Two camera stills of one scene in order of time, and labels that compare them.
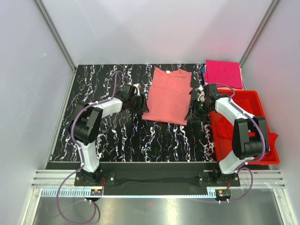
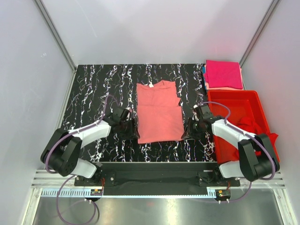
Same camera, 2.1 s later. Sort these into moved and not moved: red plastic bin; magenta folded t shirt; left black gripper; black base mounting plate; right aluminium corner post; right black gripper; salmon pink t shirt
Moved: left black gripper; salmon pink t shirt; right black gripper
Not moved: magenta folded t shirt; red plastic bin; right aluminium corner post; black base mounting plate
